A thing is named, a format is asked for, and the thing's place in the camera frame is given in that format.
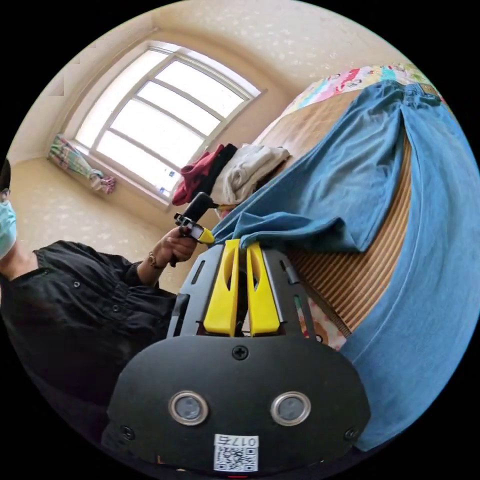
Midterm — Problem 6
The person's left hand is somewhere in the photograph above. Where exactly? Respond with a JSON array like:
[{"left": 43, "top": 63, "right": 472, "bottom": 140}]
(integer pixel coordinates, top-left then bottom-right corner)
[{"left": 149, "top": 226, "right": 197, "bottom": 269}]

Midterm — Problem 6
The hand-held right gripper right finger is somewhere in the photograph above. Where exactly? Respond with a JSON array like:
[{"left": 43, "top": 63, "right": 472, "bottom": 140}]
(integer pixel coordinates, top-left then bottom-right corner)
[{"left": 246, "top": 241, "right": 281, "bottom": 338}]

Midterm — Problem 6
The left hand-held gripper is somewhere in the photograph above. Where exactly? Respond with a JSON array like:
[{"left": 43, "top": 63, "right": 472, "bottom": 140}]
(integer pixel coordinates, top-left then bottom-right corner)
[{"left": 170, "top": 212, "right": 216, "bottom": 268}]

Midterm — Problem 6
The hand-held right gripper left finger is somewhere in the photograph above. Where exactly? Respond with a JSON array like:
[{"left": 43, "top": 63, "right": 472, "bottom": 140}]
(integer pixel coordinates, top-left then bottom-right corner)
[{"left": 203, "top": 239, "right": 241, "bottom": 337}]

